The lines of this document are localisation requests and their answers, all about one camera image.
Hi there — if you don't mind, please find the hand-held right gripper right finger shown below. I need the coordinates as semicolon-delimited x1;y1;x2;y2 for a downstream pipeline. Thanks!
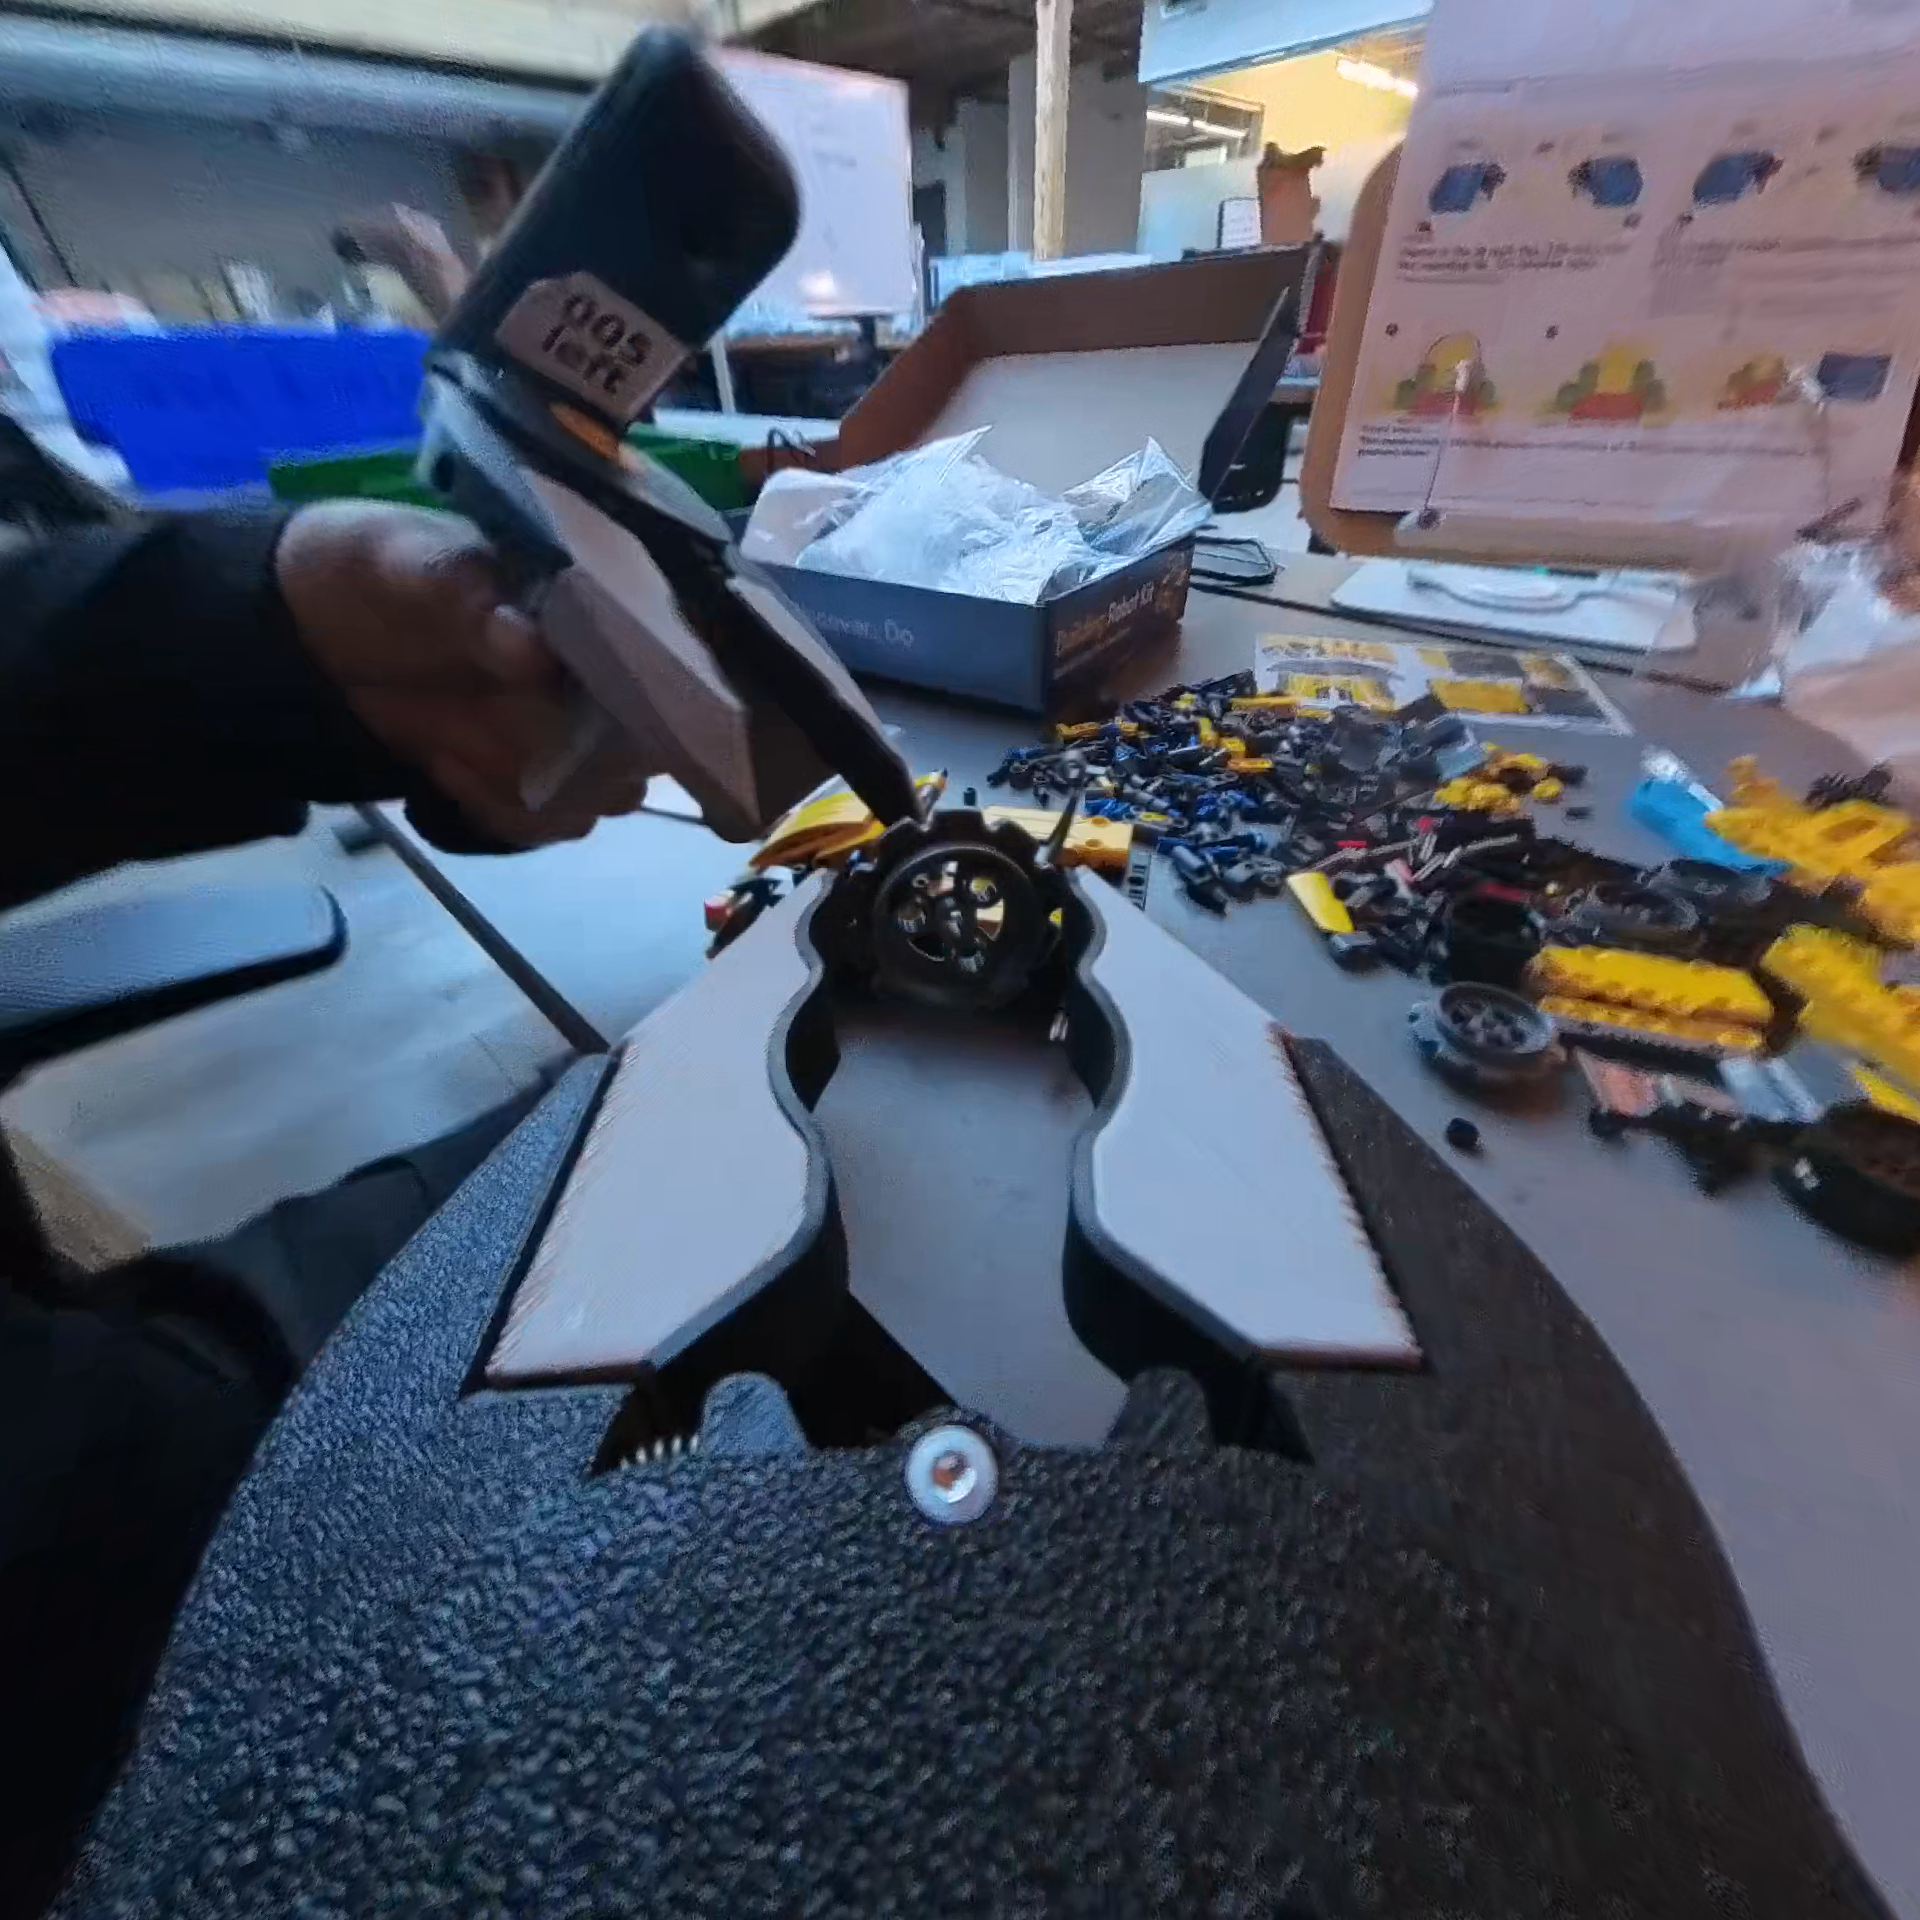
1067;870;1422;1369

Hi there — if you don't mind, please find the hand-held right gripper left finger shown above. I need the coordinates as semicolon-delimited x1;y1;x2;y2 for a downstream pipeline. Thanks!
487;877;841;1385

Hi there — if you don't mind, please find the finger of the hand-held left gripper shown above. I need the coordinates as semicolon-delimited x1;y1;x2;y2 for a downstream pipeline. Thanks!
534;511;770;846
652;486;927;826

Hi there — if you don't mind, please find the grey toothed wheel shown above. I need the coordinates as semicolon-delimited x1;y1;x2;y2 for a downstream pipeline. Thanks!
1407;980;1567;1085
817;806;1098;1017

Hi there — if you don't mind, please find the yellow toy vehicle model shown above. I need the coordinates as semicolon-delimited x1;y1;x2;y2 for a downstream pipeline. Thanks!
700;769;1144;1040

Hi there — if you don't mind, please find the grey desk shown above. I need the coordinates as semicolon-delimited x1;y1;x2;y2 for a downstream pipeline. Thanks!
360;545;1920;1893

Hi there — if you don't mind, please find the person's left hand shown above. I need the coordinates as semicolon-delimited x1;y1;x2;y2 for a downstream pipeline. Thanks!
274;498;654;852

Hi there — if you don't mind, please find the blue cardboard kit box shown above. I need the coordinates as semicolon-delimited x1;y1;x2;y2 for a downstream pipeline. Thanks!
742;247;1324;716

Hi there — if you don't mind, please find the whiteboard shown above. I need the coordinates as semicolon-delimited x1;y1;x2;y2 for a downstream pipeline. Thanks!
715;50;919;317

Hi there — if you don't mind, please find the clear plastic bag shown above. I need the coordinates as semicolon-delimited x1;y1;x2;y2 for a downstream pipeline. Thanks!
742;425;1211;602

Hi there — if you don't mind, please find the black wheel rim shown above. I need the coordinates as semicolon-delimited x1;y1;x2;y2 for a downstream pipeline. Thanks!
1438;892;1547;984

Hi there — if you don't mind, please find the green plastic bin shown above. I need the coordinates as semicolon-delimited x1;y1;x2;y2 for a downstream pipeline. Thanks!
267;425;753;511

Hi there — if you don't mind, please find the pile of small building pieces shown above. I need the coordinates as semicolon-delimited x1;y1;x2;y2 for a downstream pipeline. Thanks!
980;671;1594;962

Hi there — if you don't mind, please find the blue plastic bin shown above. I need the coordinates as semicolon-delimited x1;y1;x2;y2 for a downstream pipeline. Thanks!
51;324;440;492

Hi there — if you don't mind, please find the yellow sticker sheet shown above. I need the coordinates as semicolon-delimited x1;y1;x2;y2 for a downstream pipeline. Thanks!
1251;631;1632;737

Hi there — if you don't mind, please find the person's dark clothing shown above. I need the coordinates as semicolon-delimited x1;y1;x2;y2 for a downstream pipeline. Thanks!
0;1111;560;1920

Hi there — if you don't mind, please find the black office chair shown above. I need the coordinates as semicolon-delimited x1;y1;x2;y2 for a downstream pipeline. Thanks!
0;880;347;1054

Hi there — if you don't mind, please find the blue brick separator tool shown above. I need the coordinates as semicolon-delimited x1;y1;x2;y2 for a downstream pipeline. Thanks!
1626;748;1775;872

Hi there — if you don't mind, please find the white monitor stand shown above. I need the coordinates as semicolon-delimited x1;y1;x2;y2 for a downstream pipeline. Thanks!
1331;556;1699;656

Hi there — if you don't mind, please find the printed instruction sheet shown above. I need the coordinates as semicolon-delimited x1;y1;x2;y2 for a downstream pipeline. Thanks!
1331;44;1920;528

